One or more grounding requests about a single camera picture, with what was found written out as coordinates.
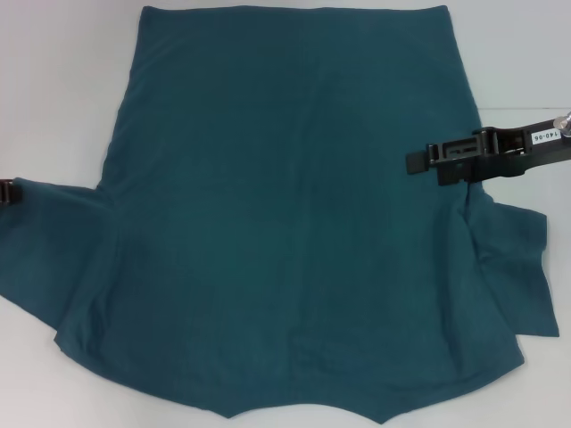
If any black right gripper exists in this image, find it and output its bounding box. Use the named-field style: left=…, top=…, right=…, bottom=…
left=406, top=115, right=571, bottom=186

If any teal blue shirt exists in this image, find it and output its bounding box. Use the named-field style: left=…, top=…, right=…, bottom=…
left=0, top=4, right=561, bottom=424

